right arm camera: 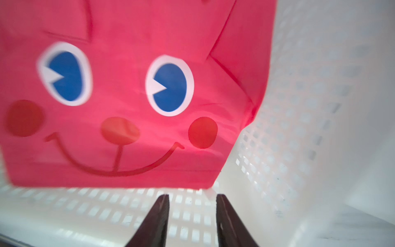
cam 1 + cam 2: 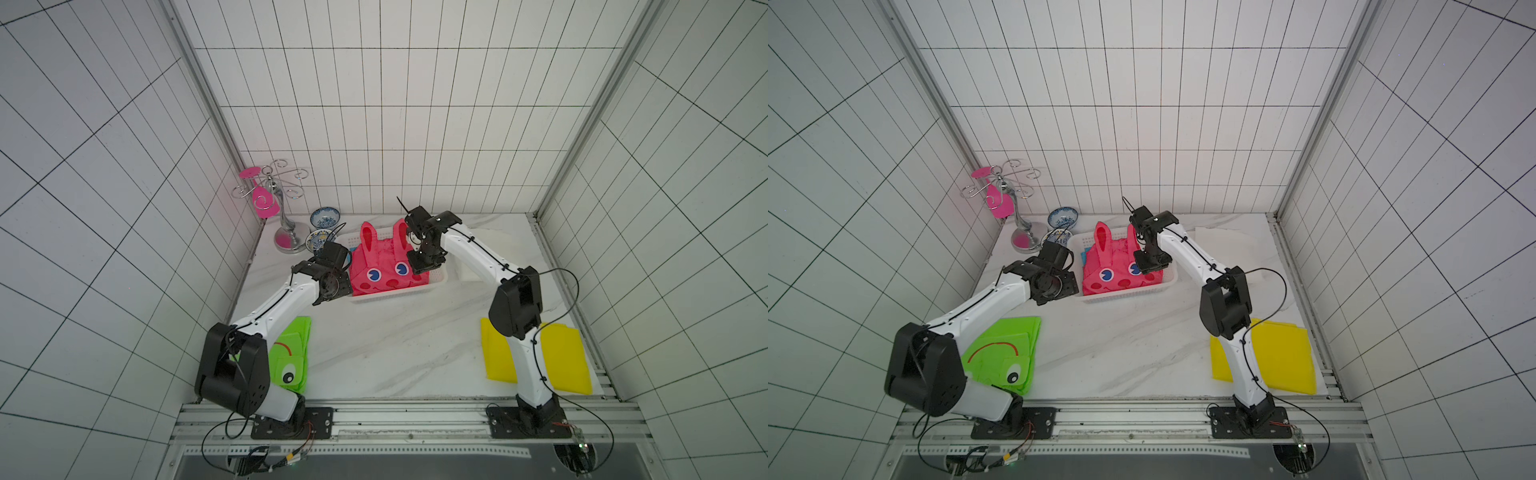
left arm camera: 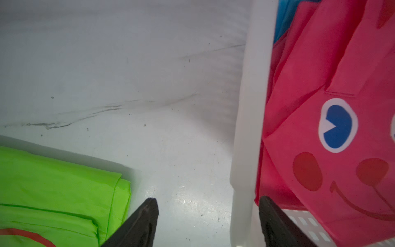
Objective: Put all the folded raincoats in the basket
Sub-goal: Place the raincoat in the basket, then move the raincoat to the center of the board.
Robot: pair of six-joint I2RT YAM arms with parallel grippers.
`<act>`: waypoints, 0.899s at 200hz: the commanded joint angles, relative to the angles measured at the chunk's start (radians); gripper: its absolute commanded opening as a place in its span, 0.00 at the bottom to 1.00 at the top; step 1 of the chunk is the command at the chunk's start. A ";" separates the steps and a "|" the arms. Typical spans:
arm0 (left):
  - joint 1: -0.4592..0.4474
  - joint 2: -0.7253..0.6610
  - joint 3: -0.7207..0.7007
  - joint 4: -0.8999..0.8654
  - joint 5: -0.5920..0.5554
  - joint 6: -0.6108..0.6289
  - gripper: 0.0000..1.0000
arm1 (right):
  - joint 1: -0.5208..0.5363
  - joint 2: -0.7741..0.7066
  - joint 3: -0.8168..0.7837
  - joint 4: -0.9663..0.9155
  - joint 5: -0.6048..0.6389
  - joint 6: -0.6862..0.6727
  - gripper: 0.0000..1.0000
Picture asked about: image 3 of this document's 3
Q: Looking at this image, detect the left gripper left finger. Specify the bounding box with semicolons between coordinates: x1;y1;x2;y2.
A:
102;198;159;247

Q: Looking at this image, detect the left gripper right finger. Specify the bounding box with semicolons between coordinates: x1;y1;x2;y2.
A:
259;196;316;247

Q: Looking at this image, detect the white plastic basket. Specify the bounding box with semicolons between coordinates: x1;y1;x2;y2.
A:
230;1;395;247

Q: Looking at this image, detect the pink bunny raincoat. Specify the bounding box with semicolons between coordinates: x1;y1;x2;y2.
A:
255;1;395;247

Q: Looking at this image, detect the blue raincoat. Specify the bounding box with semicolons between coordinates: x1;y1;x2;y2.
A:
273;1;322;44

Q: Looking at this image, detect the green frog folded raincoat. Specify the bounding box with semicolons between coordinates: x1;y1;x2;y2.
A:
1;147;131;247

